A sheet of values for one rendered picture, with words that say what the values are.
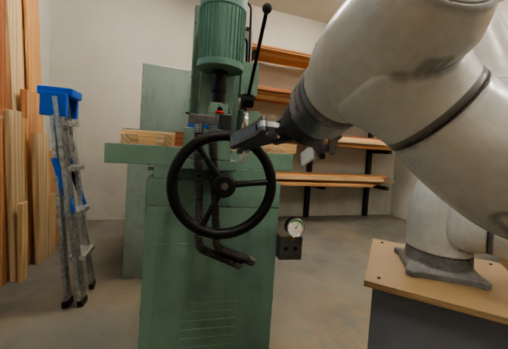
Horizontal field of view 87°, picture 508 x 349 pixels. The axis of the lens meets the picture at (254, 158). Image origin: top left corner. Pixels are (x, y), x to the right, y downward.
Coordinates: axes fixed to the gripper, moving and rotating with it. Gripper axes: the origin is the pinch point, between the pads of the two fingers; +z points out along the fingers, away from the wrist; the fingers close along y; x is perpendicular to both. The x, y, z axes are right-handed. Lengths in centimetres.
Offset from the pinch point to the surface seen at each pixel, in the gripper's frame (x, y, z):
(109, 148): -11, 41, 33
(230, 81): -48, 3, 46
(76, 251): 20, 74, 118
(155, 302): 35, 26, 49
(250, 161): -9.1, -2.6, 33.4
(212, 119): -17.5, 11.3, 21.4
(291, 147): -20, -23, 46
